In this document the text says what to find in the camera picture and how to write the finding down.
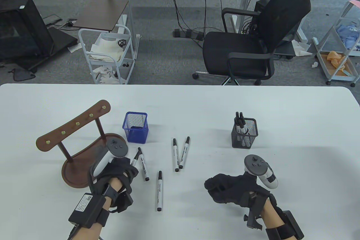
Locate white marker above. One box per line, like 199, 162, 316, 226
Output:
138, 136, 191, 212

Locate black wrist band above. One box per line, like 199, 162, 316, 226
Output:
103, 185, 118, 199

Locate scribbled white papers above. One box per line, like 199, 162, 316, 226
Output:
95, 66, 120, 84

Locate grey white handheld controller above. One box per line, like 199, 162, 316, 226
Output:
244, 154, 279, 189
93, 138, 129, 177

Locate black floor power strip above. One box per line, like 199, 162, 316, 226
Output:
172, 28, 205, 41

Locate blue cloth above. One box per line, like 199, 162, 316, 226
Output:
335, 23, 360, 50

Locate person's right hand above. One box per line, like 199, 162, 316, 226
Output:
204, 173, 277, 213

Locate black computer tower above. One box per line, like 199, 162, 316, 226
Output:
255, 0, 275, 31

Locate black wrist sensor box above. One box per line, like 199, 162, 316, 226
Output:
68, 193, 107, 228
281, 210, 305, 240

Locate white shelf trolley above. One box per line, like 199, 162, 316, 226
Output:
313, 0, 360, 86

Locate black monitor stand base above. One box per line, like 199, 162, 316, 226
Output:
0, 26, 78, 72

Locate person's left forearm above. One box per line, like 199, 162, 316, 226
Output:
67, 178, 124, 240

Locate orange cloth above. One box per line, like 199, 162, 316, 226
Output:
326, 51, 348, 72

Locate white crumpled floor sheet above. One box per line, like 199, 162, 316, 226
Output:
291, 39, 313, 57

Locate brown wooden hook stand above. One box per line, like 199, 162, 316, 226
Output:
36, 100, 128, 189

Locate black mesh pen holder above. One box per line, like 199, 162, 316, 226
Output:
231, 117, 258, 149

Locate black cable loop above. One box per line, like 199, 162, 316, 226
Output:
8, 68, 36, 82

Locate large black monitor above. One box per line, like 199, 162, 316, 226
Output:
0, 0, 54, 61

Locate white cloth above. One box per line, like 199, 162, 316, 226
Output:
91, 37, 124, 61

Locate black mesh office chair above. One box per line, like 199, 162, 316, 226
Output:
193, 0, 312, 86

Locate brown side table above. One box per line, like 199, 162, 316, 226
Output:
73, 0, 129, 31

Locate person's left hand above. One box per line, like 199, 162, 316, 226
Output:
95, 157, 139, 195

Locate silver metal post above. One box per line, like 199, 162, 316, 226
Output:
123, 0, 141, 60

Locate blue mesh pen holder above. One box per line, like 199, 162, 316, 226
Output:
122, 111, 149, 143

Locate white rolling cart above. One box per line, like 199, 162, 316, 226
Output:
78, 25, 135, 85

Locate black fabric forearm strap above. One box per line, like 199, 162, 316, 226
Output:
266, 225, 293, 240
96, 209, 110, 228

